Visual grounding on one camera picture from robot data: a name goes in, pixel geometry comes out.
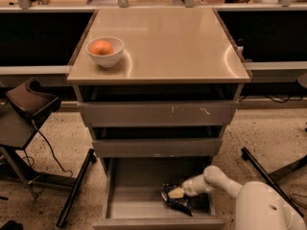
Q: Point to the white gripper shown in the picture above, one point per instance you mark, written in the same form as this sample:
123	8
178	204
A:
192	188

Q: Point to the blue chip bag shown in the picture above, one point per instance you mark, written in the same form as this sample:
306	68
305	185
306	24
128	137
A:
183	205

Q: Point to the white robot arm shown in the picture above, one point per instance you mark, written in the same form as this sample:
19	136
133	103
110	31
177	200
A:
258	205

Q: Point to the grey open bottom drawer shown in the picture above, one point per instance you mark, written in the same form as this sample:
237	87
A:
133	196

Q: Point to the grey middle drawer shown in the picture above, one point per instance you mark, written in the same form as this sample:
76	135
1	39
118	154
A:
157	147

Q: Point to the grey drawer cabinet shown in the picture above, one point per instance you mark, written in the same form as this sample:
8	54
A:
170	54

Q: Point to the grey top drawer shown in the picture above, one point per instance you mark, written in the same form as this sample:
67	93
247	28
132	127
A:
157	114

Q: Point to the black right stand leg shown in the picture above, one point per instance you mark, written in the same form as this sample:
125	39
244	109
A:
272	177

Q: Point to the black stand leg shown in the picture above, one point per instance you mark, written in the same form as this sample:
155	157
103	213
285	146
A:
272	177
89	159

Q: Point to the black left stand leg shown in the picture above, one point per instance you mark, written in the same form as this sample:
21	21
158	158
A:
89	159

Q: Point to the white ceramic bowl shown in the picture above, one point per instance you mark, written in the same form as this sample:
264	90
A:
108	60

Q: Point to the orange fruit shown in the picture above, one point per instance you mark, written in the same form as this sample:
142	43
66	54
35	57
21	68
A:
101	48

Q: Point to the small dark side table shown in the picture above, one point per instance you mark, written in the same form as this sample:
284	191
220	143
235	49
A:
16	133

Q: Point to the dark brown device holder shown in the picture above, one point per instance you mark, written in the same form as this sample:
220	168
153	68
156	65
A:
31	103

